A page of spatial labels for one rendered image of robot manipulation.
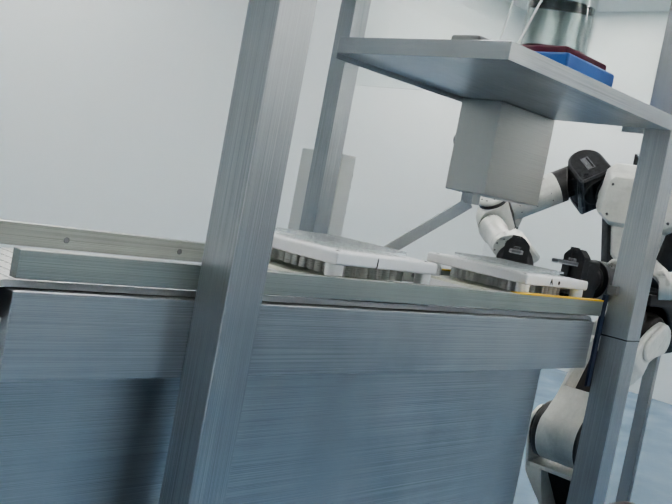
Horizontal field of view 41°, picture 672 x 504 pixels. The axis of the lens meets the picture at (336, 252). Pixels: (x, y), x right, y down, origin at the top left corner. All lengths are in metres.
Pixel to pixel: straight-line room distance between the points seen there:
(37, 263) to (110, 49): 4.44
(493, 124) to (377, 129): 4.90
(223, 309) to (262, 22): 0.35
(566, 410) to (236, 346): 1.31
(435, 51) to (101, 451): 0.84
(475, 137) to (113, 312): 1.09
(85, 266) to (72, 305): 0.05
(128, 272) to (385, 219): 5.98
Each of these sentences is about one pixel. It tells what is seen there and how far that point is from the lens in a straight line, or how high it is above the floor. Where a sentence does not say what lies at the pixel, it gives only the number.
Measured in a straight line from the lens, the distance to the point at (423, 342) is 1.50.
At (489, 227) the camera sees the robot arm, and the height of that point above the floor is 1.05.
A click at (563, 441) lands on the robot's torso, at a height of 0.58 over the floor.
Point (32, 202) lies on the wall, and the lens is 5.26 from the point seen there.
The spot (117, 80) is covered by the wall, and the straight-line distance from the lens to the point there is 5.45.
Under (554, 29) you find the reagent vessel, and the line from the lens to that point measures 1.96.
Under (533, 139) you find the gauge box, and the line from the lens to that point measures 2.06.
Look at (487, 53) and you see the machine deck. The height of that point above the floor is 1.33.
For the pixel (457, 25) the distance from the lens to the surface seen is 2.43.
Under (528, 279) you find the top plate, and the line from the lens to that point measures 1.76.
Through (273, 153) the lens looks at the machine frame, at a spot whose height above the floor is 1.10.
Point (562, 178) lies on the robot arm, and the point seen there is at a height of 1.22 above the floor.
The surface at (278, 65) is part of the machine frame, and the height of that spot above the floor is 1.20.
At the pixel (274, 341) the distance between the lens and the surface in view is 1.25.
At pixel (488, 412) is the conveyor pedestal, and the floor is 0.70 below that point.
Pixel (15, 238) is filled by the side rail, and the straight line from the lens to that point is 1.31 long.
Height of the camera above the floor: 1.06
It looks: 4 degrees down
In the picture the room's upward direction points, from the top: 11 degrees clockwise
